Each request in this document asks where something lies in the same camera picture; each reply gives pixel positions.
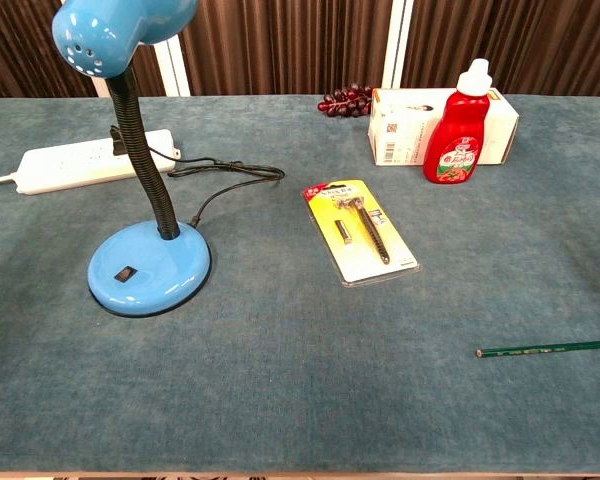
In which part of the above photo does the blue gooseneck desk lamp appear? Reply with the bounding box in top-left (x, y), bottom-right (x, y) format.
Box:
top-left (51, 0), bottom-right (213, 318)

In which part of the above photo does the razor in blister pack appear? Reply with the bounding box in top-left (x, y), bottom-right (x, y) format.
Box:
top-left (300, 178), bottom-right (422, 288)

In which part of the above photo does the blue-grey table cloth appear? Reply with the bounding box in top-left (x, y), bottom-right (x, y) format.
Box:
top-left (0, 94), bottom-right (600, 475)

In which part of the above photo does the dark red grape bunch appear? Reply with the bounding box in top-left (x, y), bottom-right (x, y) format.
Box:
top-left (317, 83), bottom-right (375, 119)

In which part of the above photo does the white cardboard box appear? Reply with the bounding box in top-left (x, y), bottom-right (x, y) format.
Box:
top-left (367, 87), bottom-right (520, 167)

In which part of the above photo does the red ketchup squeeze bottle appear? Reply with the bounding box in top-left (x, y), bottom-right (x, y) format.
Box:
top-left (422, 58), bottom-right (491, 185)

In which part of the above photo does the brown pleated curtain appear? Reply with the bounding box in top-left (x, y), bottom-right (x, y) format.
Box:
top-left (0, 0), bottom-right (600, 100)

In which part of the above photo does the white power strip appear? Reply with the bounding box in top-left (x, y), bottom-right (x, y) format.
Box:
top-left (0, 128), bottom-right (181, 196)

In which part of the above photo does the green pencil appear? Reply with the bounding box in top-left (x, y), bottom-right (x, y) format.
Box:
top-left (475, 339), bottom-right (600, 360)

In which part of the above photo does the black power cord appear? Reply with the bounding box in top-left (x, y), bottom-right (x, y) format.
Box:
top-left (109, 124), bottom-right (286, 229)

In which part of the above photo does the white window frame post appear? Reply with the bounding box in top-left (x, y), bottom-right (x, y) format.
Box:
top-left (381, 0), bottom-right (414, 90)
top-left (90, 37), bottom-right (192, 98)

